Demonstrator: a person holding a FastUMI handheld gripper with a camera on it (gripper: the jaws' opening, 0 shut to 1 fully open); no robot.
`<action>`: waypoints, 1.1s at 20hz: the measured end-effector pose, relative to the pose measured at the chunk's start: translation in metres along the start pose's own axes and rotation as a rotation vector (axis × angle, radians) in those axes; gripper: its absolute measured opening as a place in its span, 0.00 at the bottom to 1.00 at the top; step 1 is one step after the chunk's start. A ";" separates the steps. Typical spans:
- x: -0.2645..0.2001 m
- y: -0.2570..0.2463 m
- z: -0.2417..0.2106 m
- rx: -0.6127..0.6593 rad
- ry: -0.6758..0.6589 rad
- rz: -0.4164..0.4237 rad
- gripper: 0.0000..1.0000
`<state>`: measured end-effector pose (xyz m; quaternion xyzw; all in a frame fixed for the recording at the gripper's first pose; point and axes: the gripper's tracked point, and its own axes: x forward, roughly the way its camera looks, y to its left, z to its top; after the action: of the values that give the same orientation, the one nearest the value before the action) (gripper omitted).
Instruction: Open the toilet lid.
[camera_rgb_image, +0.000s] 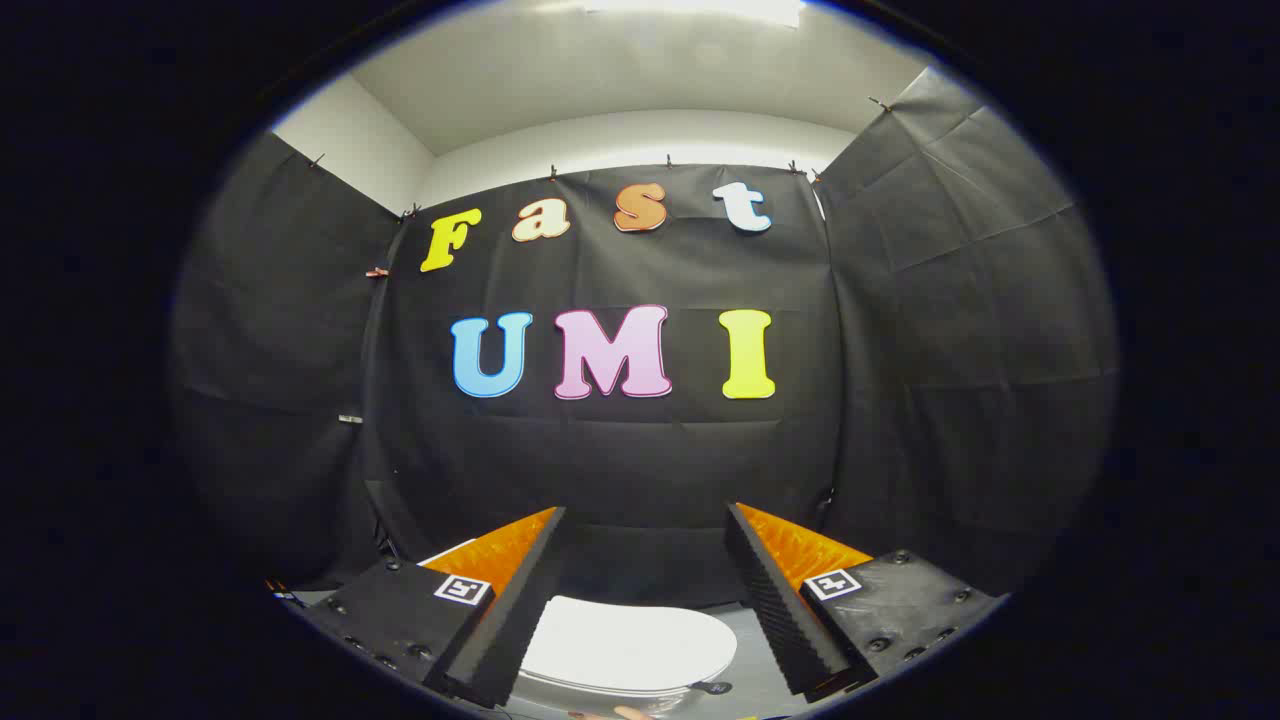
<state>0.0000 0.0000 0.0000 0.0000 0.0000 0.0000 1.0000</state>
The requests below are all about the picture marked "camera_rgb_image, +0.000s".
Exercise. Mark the black backdrop cloth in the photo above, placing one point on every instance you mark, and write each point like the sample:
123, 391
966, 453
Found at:
640, 450

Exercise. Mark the ceiling light panel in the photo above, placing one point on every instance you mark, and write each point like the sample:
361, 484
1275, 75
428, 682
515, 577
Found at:
700, 8

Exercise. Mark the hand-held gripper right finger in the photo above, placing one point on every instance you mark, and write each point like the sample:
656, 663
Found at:
785, 610

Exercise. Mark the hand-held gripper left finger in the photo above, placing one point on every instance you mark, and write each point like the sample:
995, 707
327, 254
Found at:
505, 620

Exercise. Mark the row of dark cloth clips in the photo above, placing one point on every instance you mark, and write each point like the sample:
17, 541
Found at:
552, 173

